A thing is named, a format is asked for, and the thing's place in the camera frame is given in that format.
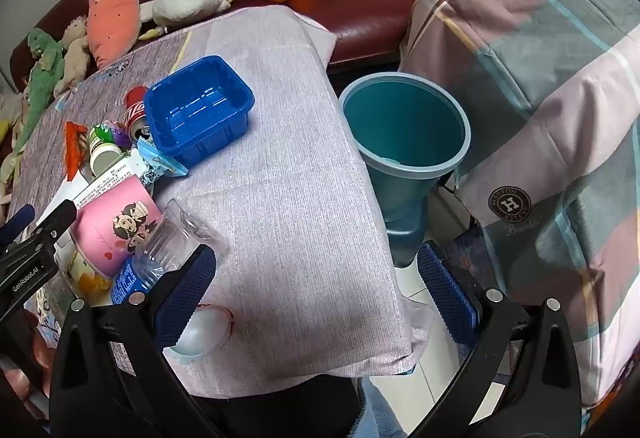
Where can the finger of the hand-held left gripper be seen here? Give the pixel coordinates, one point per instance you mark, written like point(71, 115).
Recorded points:
point(17, 220)
point(55, 218)

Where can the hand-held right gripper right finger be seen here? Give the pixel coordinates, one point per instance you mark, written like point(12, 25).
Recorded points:
point(445, 288)

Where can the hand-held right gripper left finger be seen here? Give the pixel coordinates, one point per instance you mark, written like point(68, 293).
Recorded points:
point(187, 293)

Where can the pink paper cup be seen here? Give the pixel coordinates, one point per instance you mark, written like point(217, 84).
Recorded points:
point(110, 228)

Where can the blue plastic tray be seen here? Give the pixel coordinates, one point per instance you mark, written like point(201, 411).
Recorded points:
point(200, 118)

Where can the teal plastic bin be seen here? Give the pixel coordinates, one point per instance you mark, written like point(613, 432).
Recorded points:
point(400, 118)

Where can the dark blue printed box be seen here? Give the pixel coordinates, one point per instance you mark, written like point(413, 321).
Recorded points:
point(462, 250)

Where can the clear round plastic container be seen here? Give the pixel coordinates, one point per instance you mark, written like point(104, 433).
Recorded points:
point(200, 333)

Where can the clear plastic bottle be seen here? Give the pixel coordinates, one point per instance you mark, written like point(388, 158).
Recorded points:
point(165, 243)

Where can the orange snack packet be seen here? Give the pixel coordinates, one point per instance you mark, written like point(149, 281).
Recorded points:
point(74, 148)

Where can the white printed wrapper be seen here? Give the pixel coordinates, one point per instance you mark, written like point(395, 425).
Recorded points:
point(115, 175)

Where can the green purple drink bottle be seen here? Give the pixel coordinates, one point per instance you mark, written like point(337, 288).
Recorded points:
point(102, 153)

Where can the blue white candy wrapper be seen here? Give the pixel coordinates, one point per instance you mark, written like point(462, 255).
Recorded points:
point(155, 168)

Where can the red soda can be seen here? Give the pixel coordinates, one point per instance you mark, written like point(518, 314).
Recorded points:
point(135, 110)

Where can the bright green dinosaur plush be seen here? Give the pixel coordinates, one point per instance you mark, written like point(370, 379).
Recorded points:
point(40, 78)

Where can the person's blue jeans leg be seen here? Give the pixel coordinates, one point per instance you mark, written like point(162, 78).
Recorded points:
point(380, 418)

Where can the beige plush toy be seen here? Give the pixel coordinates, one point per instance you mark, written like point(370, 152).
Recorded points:
point(75, 53)

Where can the pink carrot plush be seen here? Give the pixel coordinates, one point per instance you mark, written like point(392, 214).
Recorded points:
point(112, 18)

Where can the plaid bed sheet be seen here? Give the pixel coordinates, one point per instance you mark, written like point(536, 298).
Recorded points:
point(540, 68)

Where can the dark red leather sofa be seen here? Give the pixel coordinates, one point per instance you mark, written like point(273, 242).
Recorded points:
point(360, 18)

